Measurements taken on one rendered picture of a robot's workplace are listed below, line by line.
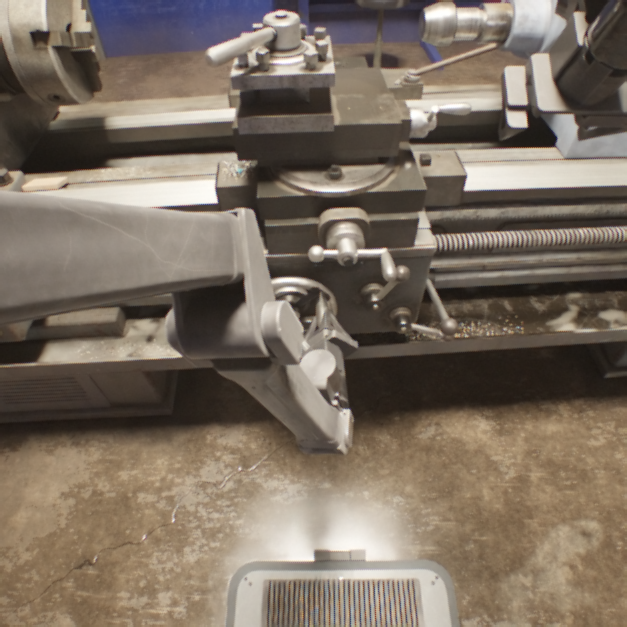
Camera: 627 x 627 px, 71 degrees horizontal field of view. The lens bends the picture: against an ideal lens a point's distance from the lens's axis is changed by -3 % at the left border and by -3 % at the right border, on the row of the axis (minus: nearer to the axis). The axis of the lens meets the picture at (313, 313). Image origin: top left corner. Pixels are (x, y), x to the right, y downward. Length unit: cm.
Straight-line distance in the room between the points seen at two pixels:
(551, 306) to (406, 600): 91
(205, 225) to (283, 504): 124
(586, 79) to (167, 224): 40
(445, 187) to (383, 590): 91
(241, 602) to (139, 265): 101
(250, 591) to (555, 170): 119
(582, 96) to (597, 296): 114
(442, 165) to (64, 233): 94
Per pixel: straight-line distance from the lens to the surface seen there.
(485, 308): 144
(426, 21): 115
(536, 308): 150
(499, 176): 115
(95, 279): 24
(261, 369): 43
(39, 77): 115
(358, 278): 101
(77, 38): 117
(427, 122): 94
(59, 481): 174
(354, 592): 119
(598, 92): 53
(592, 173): 126
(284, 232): 90
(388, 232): 93
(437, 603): 121
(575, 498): 170
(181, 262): 30
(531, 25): 121
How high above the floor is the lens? 144
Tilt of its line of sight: 50 degrees down
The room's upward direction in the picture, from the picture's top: 2 degrees counter-clockwise
